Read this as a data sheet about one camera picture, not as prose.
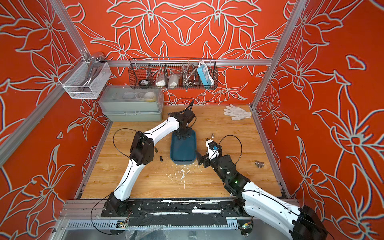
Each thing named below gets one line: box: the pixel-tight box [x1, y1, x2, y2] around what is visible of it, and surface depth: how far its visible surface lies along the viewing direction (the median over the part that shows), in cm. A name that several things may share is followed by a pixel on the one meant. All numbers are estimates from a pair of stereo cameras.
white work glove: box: [223, 104, 252, 121], surface depth 116 cm
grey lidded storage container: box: [98, 85, 165, 122], surface depth 103 cm
